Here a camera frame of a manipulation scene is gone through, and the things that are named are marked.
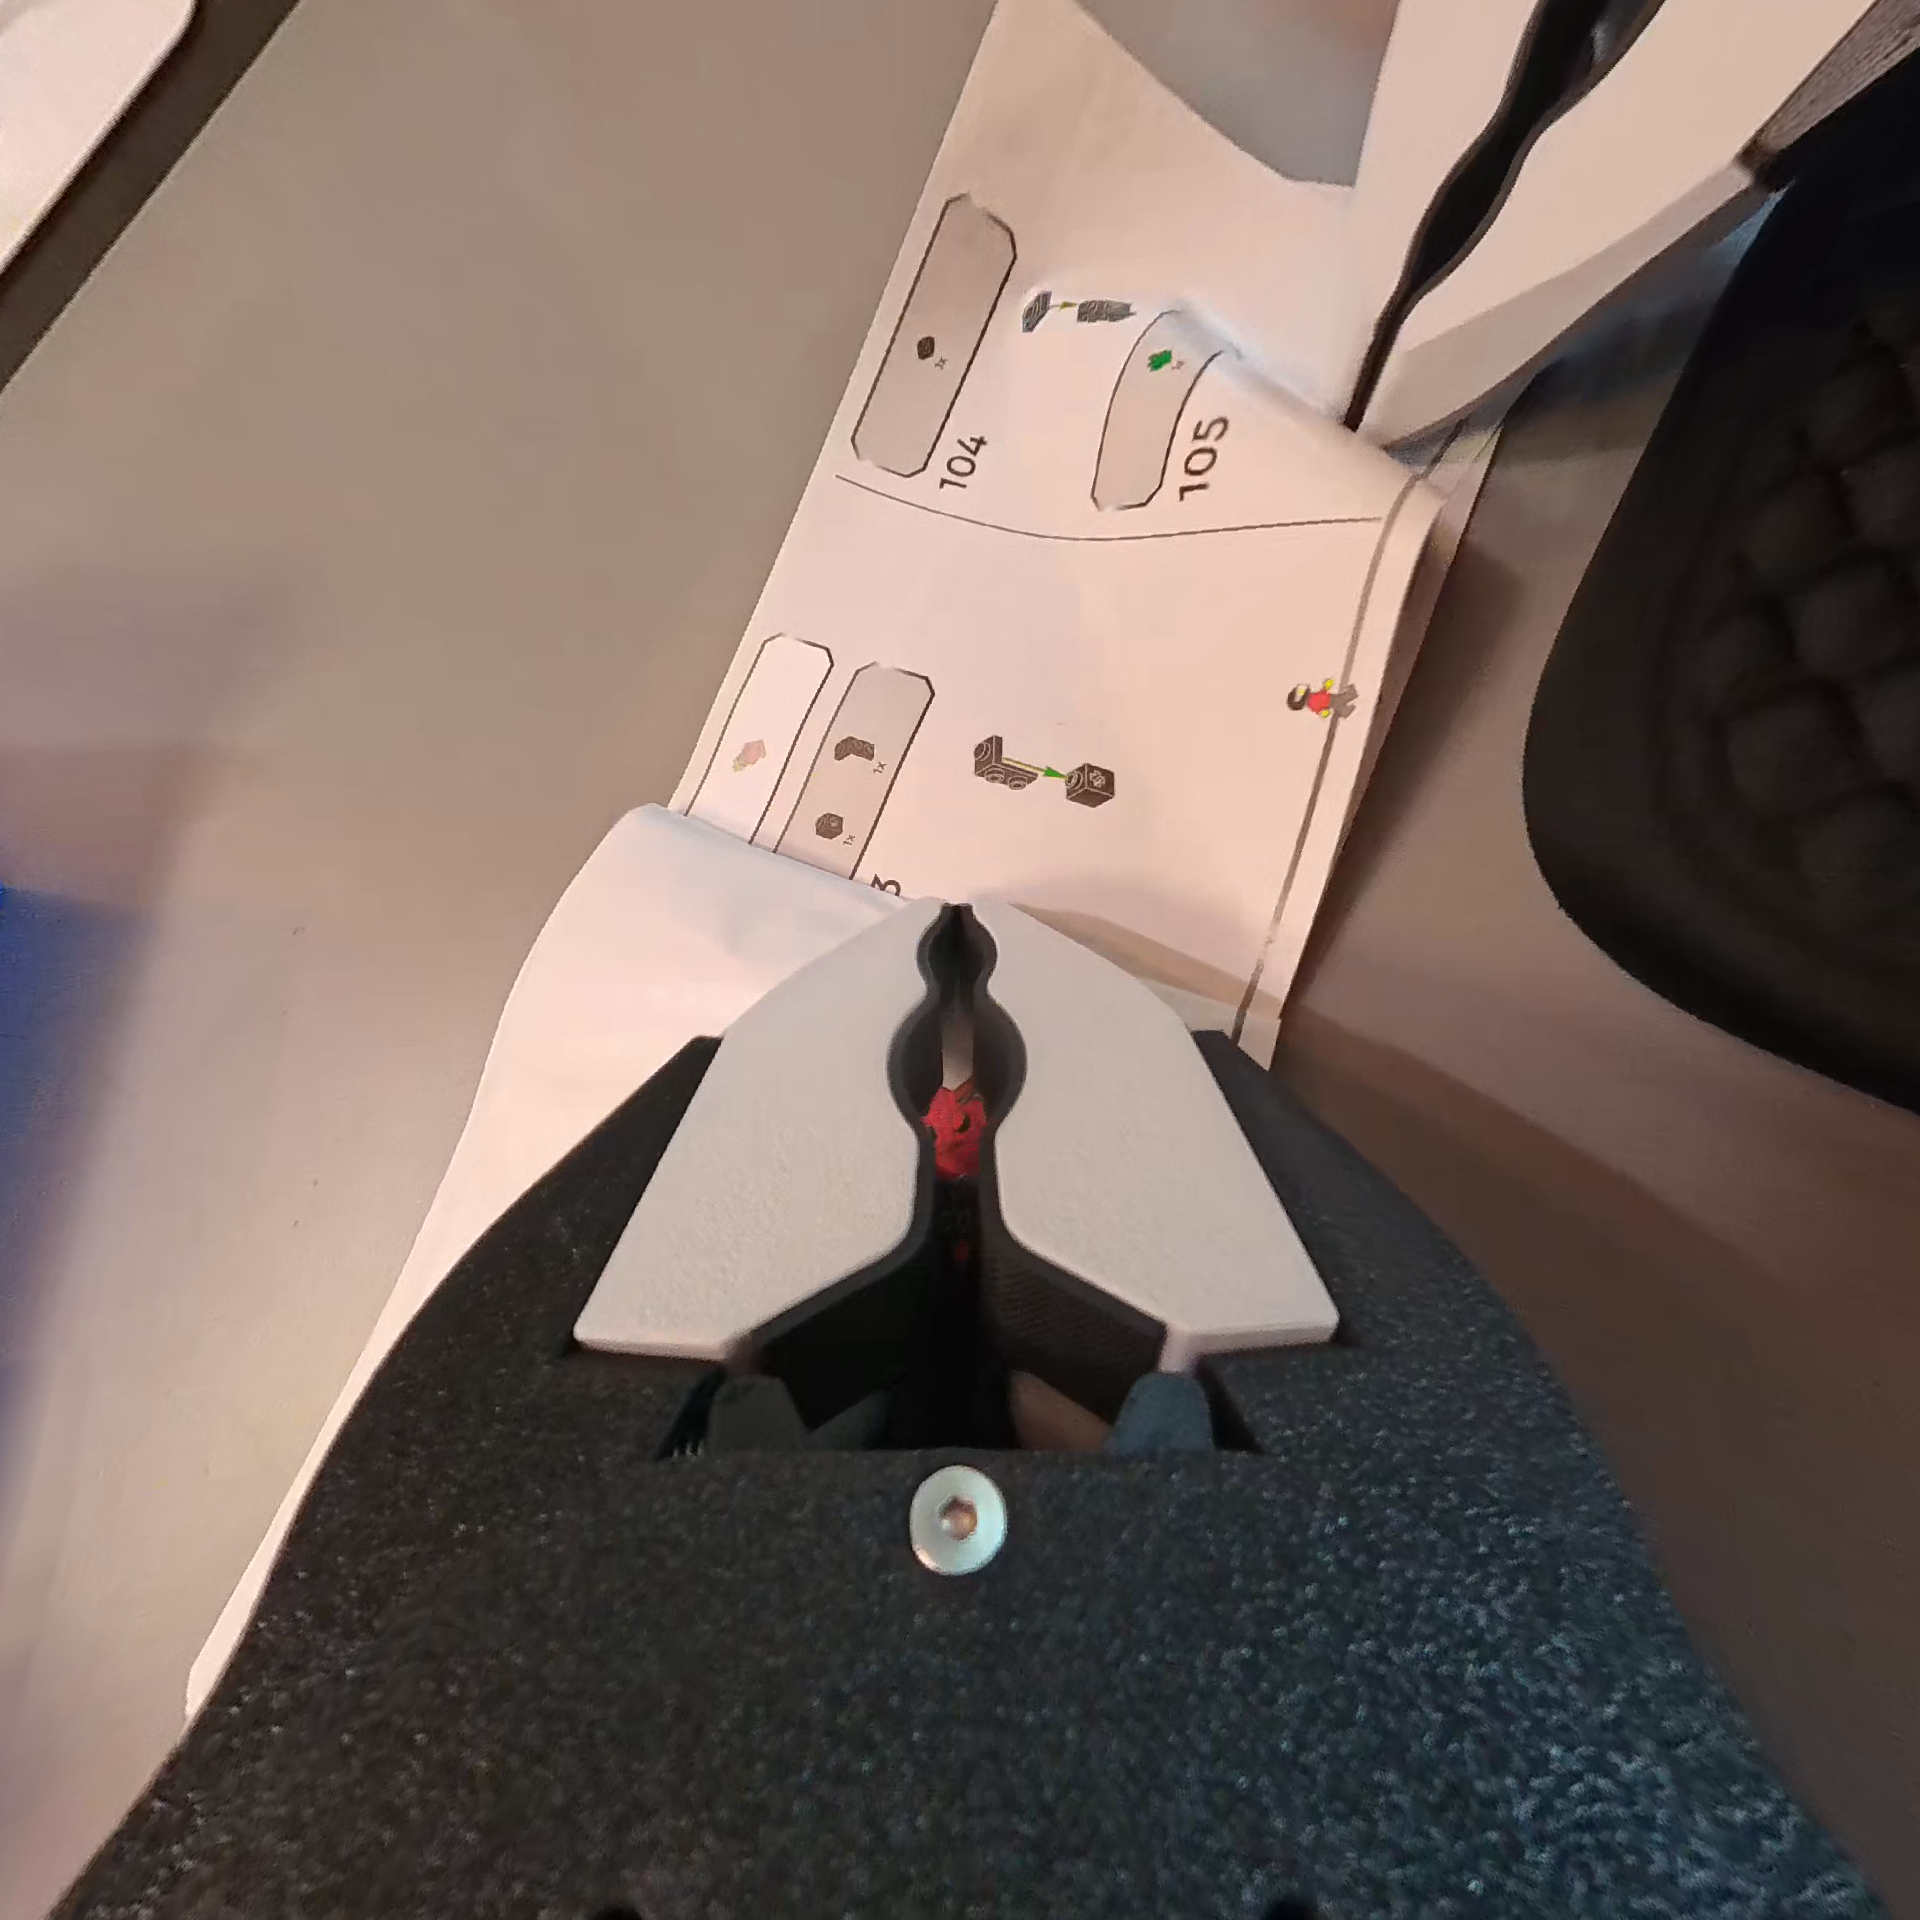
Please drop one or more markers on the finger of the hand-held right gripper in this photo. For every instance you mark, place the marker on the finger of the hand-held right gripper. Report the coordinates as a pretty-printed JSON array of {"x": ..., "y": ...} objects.
[
  {"x": 1621, "y": 195},
  {"x": 1447, "y": 90}
]

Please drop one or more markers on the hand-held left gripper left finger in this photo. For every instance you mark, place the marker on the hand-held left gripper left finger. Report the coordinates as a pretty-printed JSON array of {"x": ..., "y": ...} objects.
[{"x": 750, "y": 1172}]

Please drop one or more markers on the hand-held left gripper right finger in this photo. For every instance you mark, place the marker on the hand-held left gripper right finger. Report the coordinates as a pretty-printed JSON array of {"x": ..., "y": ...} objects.
[{"x": 1154, "y": 1186}]

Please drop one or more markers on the small red lego piece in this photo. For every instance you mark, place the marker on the small red lego piece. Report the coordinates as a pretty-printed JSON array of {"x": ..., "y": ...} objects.
[{"x": 955, "y": 1126}]

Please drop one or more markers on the lego instruction booklet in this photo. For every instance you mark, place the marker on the lego instruction booklet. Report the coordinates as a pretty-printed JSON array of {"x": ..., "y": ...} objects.
[{"x": 1141, "y": 629}]

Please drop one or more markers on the white paper sheet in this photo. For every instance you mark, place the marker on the white paper sheet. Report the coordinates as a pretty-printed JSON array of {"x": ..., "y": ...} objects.
[{"x": 66, "y": 90}]

